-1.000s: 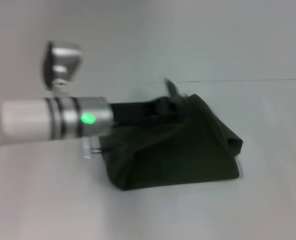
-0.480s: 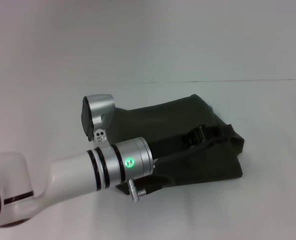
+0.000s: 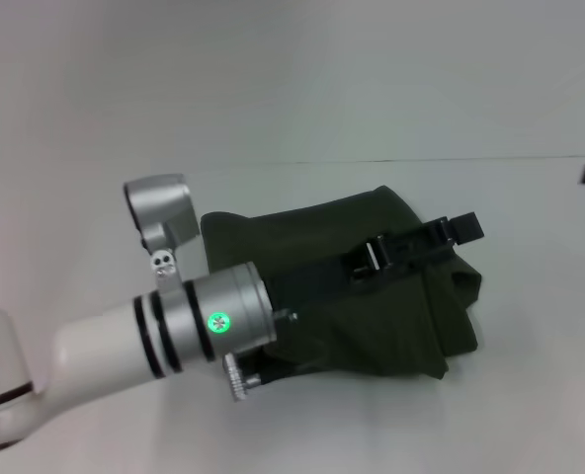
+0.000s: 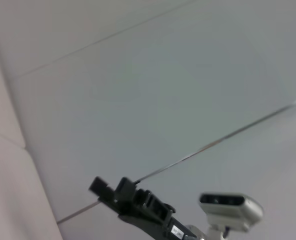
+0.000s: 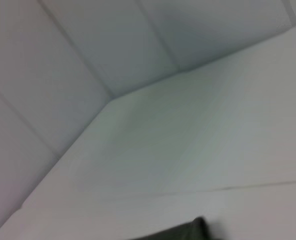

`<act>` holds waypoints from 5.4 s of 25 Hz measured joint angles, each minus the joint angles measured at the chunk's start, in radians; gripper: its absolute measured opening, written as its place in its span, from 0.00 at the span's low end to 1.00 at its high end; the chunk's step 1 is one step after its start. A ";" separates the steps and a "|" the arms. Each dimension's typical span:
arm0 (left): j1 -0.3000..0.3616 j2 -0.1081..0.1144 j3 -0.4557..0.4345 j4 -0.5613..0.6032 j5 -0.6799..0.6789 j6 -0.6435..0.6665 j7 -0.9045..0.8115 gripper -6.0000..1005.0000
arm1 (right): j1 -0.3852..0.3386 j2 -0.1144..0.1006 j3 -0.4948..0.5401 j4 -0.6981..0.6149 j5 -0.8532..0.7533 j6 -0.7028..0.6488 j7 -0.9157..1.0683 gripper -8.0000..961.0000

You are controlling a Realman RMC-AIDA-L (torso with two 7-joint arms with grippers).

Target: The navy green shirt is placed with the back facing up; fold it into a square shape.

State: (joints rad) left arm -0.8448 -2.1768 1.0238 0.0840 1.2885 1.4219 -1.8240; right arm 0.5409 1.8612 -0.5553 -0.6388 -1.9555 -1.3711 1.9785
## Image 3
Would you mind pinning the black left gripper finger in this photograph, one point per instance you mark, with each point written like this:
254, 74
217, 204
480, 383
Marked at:
465, 227

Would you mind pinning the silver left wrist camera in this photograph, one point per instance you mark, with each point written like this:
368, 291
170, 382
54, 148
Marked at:
164, 212

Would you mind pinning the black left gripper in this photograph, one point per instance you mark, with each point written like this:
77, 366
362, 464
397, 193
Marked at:
312, 286

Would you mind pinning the dark green t-shirt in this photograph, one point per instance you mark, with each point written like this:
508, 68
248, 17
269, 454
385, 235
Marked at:
396, 326

